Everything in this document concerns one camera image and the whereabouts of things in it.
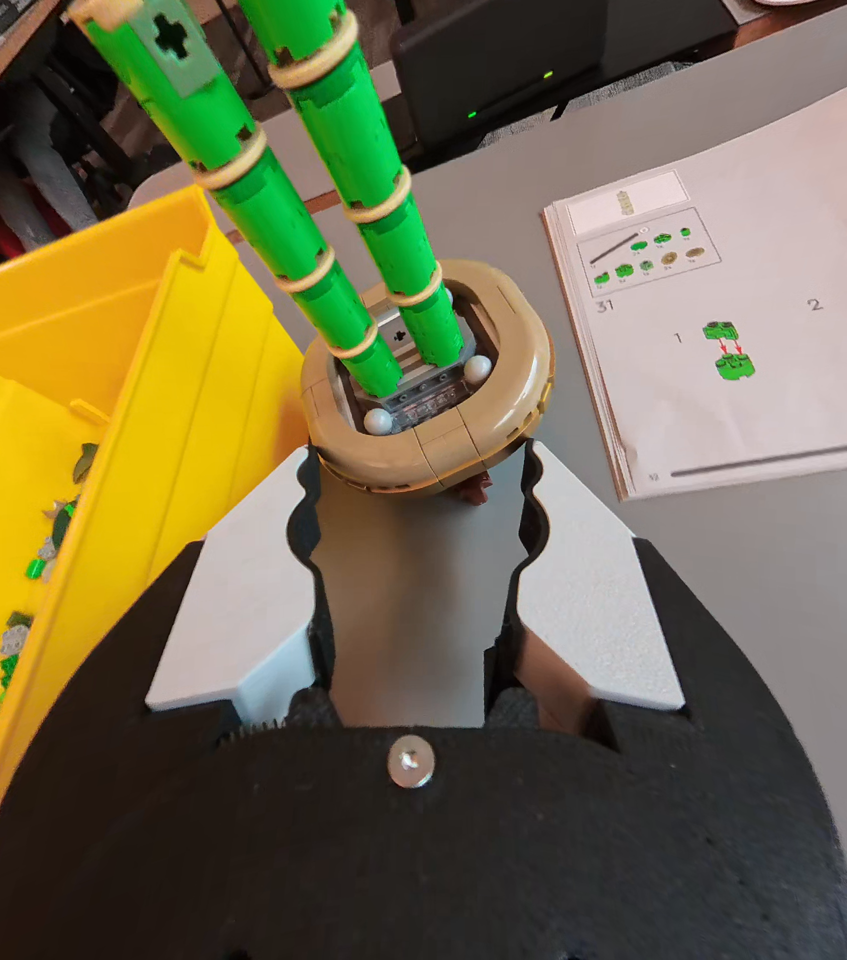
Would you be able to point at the pile of loose brick pieces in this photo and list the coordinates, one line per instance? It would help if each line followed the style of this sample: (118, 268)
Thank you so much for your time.
(15, 645)

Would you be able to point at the open instruction booklet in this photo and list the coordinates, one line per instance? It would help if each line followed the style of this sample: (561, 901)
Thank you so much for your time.
(768, 390)

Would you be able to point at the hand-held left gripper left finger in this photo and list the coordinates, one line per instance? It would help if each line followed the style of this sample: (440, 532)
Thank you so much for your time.
(243, 600)

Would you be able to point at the grey desk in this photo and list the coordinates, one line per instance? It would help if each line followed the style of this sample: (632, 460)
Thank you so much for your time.
(768, 600)

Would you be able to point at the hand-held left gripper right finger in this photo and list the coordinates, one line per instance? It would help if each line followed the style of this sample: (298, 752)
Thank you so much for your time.
(588, 600)

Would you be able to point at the green bamboo brick model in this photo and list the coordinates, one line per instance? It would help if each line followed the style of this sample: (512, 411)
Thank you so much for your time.
(423, 450)

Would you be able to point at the black box with green lights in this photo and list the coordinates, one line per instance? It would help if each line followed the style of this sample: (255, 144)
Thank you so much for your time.
(498, 67)

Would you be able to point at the yellow plastic bin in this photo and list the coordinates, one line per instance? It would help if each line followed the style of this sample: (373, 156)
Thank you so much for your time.
(168, 420)

